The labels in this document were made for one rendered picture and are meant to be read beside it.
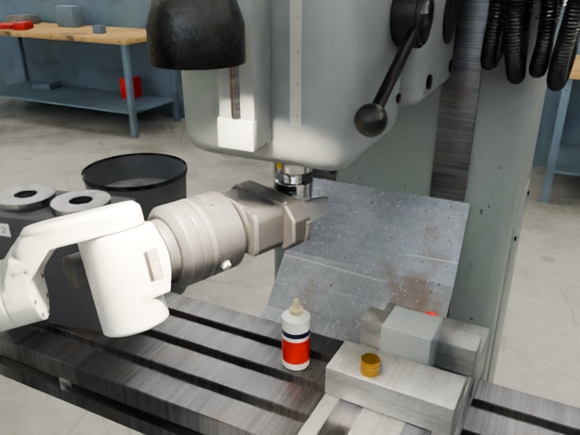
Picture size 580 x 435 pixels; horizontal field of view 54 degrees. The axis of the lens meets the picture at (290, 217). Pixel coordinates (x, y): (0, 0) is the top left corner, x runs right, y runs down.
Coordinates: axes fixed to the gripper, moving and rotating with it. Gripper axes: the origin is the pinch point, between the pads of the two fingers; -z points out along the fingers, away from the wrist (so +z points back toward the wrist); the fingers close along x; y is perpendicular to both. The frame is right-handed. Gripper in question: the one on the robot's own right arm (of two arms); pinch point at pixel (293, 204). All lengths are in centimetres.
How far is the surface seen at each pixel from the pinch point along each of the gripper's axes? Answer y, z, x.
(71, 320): 25.5, 17.4, 33.0
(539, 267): 121, -239, 60
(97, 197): 6.9, 9.5, 34.8
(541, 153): 108, -398, 136
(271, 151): -9.4, 7.7, -4.8
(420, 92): -12.8, -14.4, -6.9
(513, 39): -18.7, -24.5, -12.6
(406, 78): -14.5, -12.8, -5.7
